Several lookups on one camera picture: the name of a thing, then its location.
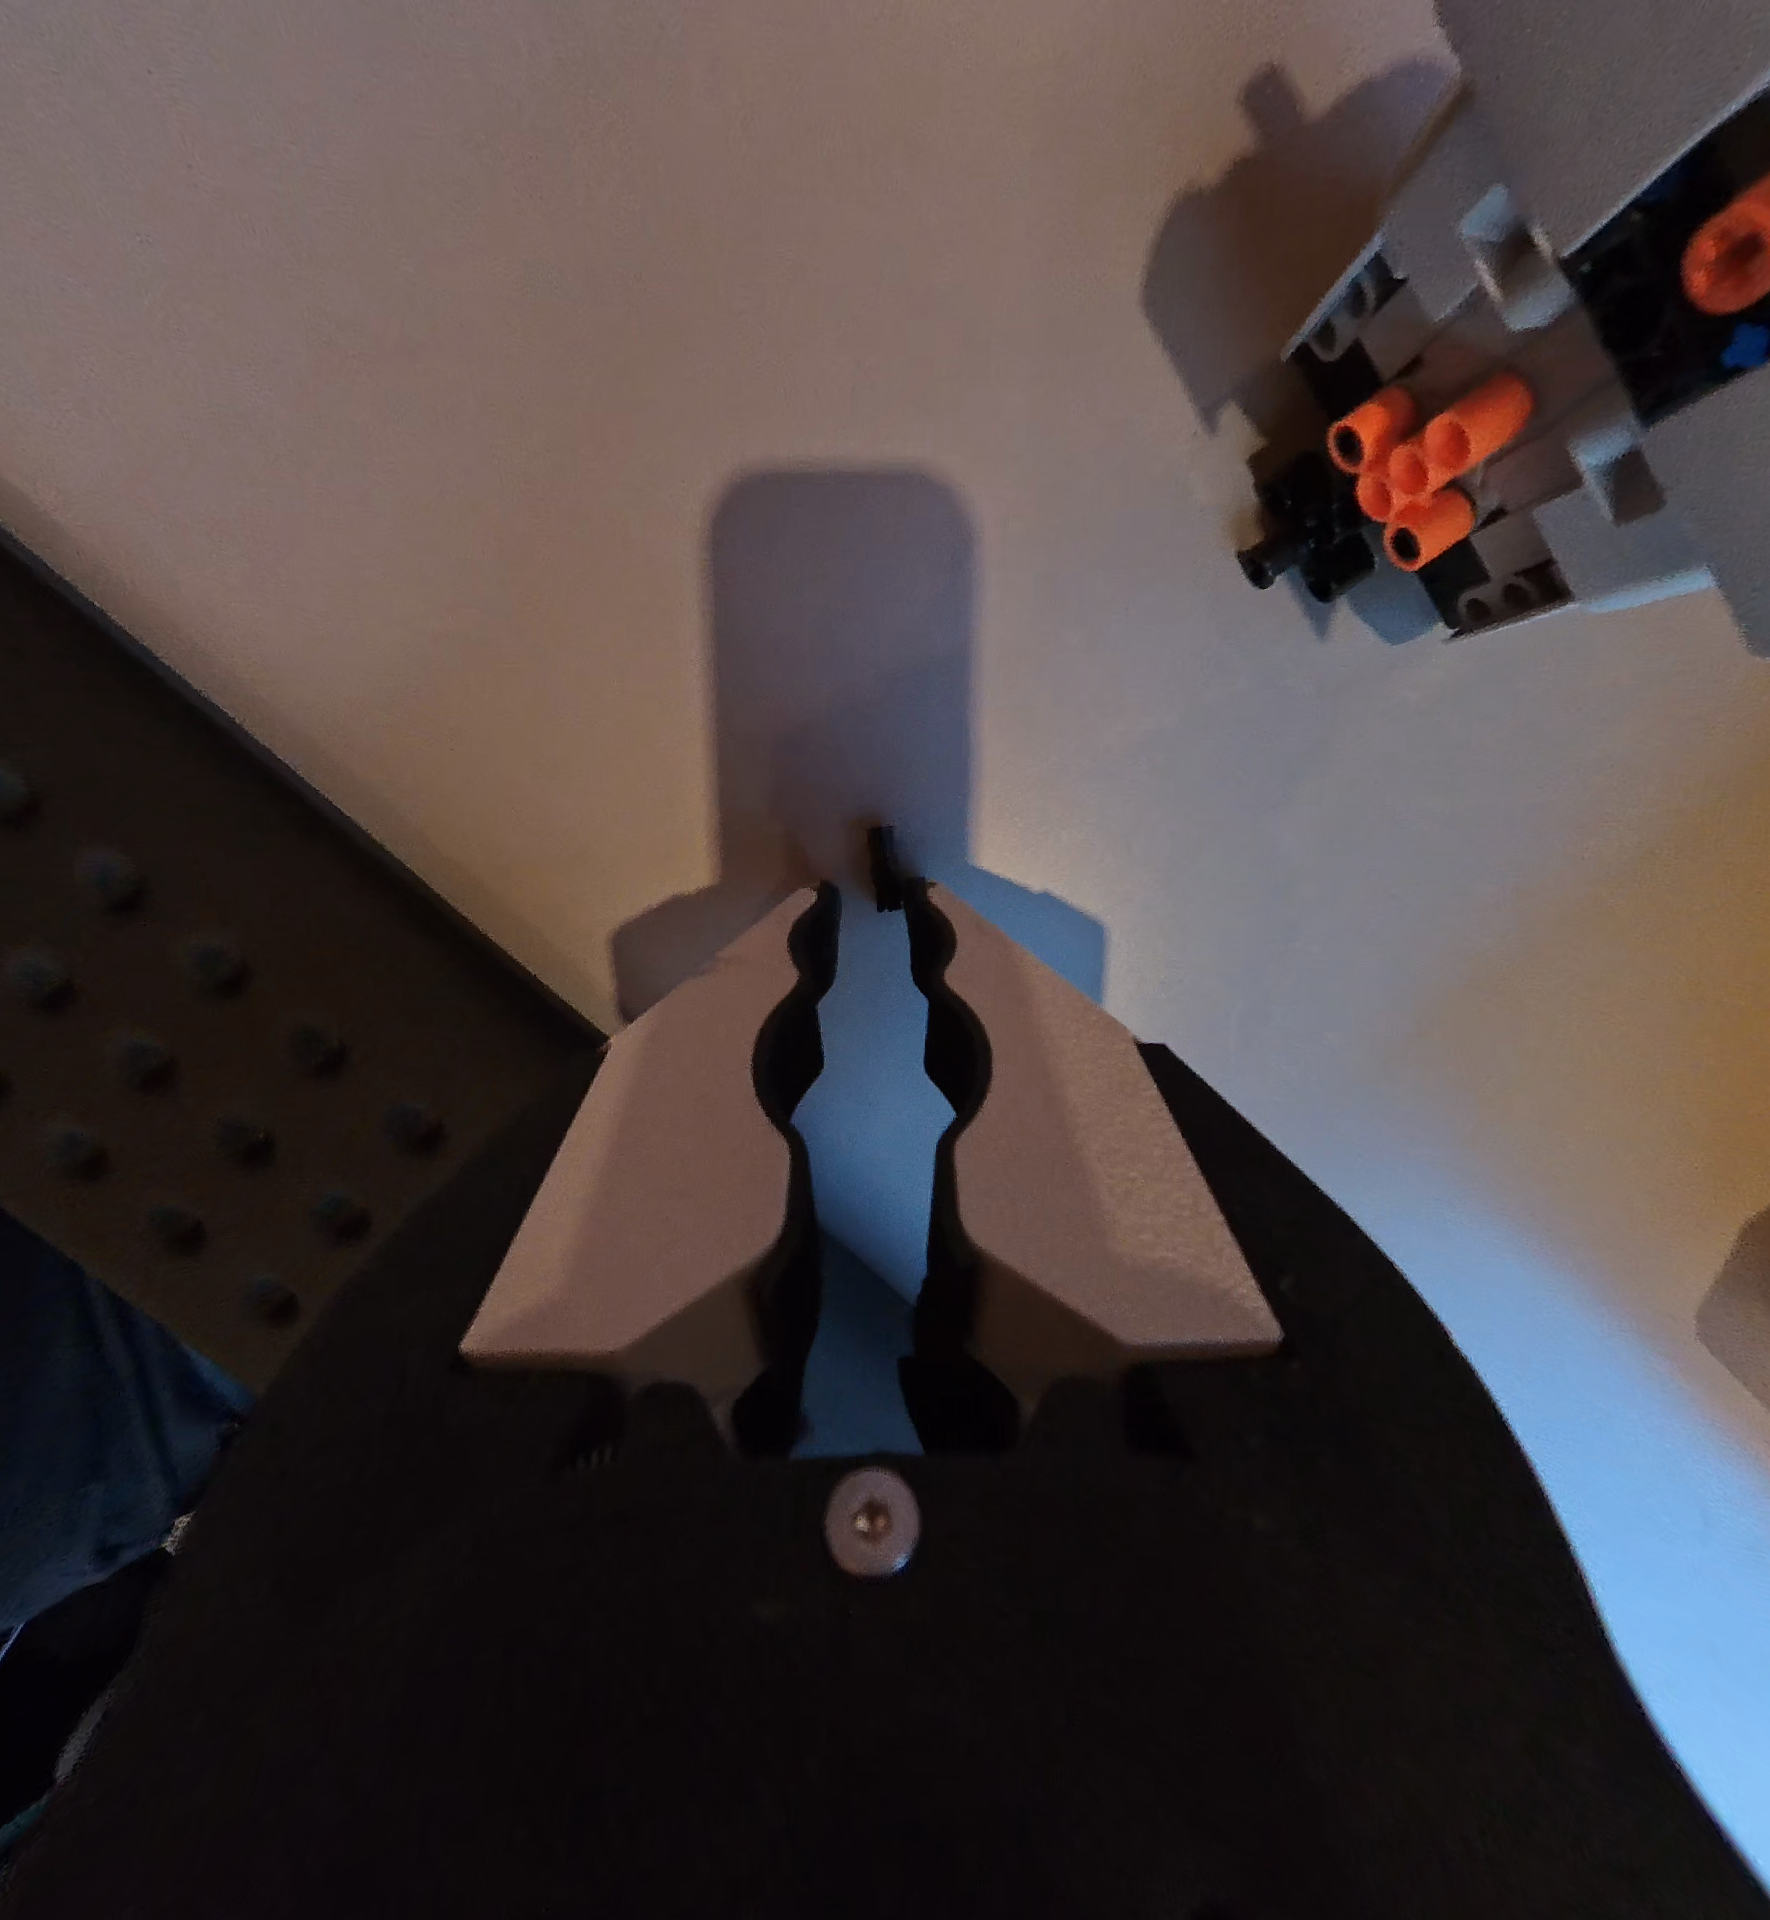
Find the person's dark trouser leg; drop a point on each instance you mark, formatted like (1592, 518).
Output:
(45, 1425)

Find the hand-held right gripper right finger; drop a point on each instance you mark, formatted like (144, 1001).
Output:
(1096, 1201)

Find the perforated dark chair part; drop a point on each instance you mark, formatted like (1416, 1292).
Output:
(150, 899)

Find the small black toy pin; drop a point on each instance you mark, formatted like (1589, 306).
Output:
(882, 871)

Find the grey orange toy robot assembly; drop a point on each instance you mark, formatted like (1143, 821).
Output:
(1515, 270)

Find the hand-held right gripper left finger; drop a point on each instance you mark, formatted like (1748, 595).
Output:
(645, 1201)

